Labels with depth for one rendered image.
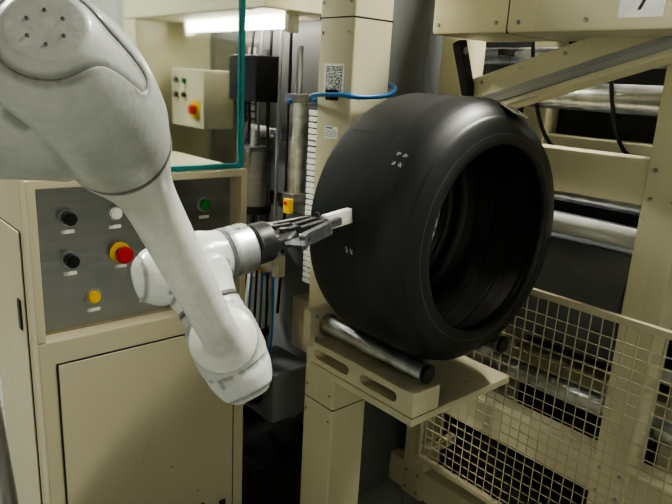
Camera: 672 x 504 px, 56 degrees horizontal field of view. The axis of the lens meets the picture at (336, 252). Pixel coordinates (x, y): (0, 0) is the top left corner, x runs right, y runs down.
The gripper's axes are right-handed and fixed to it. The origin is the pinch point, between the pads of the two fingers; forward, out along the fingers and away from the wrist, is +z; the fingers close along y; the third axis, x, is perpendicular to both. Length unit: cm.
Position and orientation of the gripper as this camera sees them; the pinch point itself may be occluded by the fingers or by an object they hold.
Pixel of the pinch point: (336, 219)
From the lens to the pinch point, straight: 122.8
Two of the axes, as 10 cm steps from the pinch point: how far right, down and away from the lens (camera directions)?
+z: 7.6, -2.7, 6.0
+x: 0.5, 9.4, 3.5
